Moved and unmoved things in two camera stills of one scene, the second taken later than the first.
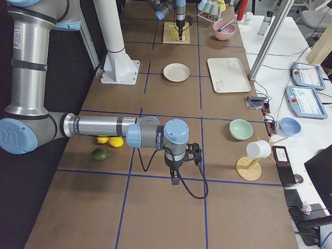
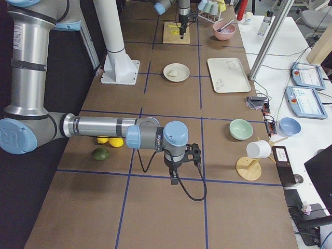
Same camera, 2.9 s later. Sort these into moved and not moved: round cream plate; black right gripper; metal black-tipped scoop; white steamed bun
Moved: white steamed bun
Not moved: black right gripper; metal black-tipped scoop; round cream plate
